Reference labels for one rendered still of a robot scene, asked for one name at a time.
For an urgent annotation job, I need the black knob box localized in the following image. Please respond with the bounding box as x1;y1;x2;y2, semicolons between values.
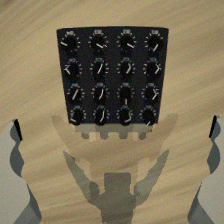
56;26;169;126

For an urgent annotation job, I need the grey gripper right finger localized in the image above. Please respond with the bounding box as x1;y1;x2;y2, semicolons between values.
187;115;224;224

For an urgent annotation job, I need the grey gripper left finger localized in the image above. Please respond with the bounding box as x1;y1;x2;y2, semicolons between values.
0;119;42;224

